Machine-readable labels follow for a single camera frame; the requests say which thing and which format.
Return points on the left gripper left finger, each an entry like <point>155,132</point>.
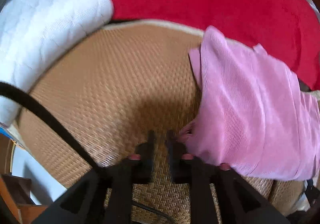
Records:
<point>104,196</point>

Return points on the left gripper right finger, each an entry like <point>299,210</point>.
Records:
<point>216,195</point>

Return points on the pink corduroy garment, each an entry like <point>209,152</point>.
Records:
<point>253,115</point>

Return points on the wooden furniture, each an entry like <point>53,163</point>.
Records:
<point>16,203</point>

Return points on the woven rattan bed mat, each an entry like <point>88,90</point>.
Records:
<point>119,83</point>

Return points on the white quilted pillow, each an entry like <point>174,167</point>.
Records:
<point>35,33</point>

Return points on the red blanket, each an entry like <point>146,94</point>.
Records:
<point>287,29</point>

